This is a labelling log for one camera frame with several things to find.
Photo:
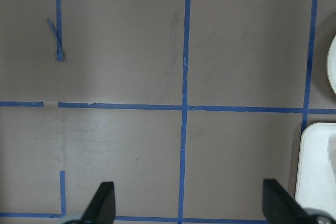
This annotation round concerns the cream round plate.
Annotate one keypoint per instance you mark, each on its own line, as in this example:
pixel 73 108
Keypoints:
pixel 331 64

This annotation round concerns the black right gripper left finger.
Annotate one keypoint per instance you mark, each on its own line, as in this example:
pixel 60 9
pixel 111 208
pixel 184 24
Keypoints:
pixel 102 205

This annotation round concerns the cream rectangular tray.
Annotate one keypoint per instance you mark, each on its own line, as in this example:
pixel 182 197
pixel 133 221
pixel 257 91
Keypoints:
pixel 315 187

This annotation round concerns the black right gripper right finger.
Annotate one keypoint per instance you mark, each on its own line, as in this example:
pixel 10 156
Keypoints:
pixel 280 208

